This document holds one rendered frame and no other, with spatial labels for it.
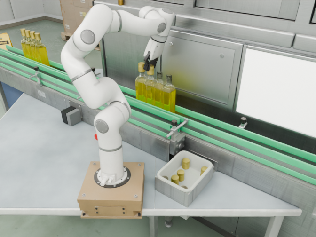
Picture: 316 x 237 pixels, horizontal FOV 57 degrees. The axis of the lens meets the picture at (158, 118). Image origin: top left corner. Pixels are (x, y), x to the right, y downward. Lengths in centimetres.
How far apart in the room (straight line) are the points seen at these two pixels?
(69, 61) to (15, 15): 648
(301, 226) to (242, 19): 108
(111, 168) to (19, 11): 664
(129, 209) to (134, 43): 95
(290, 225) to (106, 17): 137
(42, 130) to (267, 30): 131
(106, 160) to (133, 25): 55
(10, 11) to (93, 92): 651
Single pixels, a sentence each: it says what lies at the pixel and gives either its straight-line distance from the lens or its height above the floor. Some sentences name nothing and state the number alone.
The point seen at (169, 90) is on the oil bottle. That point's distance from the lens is 141.
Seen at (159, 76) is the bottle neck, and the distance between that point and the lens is 144.
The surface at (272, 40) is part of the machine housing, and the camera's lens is 128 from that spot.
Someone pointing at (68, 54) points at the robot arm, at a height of 134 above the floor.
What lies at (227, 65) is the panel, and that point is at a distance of 138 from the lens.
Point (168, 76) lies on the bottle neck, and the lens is 140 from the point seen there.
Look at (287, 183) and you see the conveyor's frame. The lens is 132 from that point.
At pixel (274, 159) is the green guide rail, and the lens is 130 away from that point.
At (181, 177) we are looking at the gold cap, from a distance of 133.
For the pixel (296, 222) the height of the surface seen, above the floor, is 46.
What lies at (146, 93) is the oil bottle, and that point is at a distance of 151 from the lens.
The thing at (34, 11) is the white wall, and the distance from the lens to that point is 779.
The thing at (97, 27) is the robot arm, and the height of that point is 144.
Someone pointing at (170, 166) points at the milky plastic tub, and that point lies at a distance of 134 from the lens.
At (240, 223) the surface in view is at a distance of 193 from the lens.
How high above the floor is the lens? 171
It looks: 32 degrees down
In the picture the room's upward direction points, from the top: straight up
